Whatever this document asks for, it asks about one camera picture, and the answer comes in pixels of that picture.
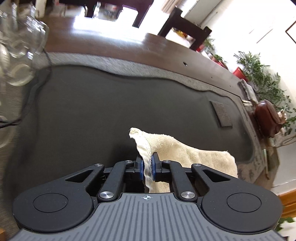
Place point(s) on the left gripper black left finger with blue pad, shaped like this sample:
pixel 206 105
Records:
pixel 125 177

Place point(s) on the dark wooden chair left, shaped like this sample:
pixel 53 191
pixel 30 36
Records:
pixel 141 6

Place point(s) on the black stone tea tray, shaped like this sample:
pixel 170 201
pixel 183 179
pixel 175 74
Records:
pixel 82 116

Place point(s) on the cream terry towel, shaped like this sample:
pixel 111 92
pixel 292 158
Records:
pixel 168 148

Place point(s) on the dark wooden chair right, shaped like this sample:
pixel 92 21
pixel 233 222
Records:
pixel 176 21

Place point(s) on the dark wooden chair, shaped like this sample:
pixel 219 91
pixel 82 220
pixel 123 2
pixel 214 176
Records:
pixel 176 21
pixel 141 6

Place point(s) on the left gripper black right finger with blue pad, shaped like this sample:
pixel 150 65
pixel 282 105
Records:
pixel 174 174

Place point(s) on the folded grey cloth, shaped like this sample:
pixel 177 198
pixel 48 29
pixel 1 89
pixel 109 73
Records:
pixel 249 92

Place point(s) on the green potted plant right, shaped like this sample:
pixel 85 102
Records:
pixel 267 85

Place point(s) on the small dark square coaster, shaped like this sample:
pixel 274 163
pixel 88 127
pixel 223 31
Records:
pixel 222 114

